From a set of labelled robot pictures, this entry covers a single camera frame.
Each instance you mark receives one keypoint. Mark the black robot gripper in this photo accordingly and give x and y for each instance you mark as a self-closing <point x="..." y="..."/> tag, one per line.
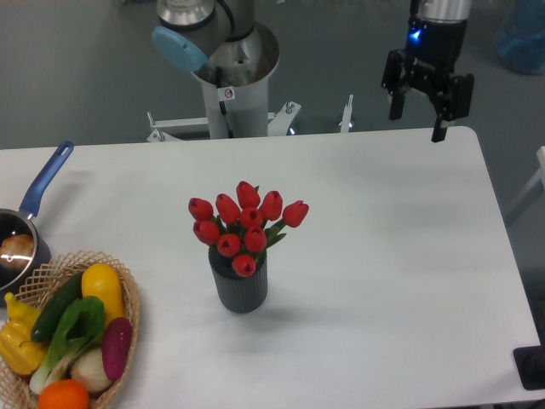
<point x="427" y="65"/>

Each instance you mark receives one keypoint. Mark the red tulip bouquet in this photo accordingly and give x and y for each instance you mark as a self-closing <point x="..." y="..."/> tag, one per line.
<point x="239" y="230"/>

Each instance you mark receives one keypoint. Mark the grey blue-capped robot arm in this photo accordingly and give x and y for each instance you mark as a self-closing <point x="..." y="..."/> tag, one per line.
<point x="209" y="24"/>

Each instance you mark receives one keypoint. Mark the dark grey ribbed vase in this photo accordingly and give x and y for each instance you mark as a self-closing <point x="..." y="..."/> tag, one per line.
<point x="237" y="294"/>

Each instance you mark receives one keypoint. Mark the blue translucent container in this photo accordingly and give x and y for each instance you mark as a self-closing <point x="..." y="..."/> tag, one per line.
<point x="519" y="42"/>

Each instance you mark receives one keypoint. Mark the black device at table edge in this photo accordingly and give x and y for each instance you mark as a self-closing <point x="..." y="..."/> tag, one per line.
<point x="530" y="366"/>

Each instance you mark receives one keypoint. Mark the purple eggplant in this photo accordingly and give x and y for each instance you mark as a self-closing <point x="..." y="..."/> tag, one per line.
<point x="115" y="347"/>

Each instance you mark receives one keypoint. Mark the green bok choy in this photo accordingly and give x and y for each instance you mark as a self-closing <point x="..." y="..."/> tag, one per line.
<point x="81" y="326"/>

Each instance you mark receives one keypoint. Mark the green cucumber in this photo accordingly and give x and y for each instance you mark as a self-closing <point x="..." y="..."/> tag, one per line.
<point x="47" y="322"/>

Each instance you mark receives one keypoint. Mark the woven wicker basket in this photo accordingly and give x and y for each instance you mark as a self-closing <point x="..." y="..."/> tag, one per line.
<point x="38" y="288"/>

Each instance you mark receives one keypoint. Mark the white garlic bulb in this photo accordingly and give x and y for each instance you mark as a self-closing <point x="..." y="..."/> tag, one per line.
<point x="89" y="371"/>

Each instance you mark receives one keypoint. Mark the bread roll in pan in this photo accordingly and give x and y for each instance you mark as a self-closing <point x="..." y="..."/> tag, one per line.
<point x="17" y="251"/>

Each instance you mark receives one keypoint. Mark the orange fruit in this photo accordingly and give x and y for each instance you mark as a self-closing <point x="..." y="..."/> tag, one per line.
<point x="67" y="393"/>

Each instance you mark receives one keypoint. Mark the yellow bell pepper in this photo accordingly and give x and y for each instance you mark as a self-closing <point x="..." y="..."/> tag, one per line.
<point x="20" y="353"/>

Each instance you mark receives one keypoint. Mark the white frame at right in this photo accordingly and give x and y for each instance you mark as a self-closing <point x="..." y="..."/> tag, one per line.
<point x="528" y="194"/>

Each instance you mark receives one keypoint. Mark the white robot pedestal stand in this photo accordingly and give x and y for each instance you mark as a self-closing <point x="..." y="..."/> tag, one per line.
<point x="234" y="82"/>

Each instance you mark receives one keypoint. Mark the blue-handled saucepan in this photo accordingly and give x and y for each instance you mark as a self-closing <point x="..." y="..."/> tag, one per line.
<point x="20" y="221"/>

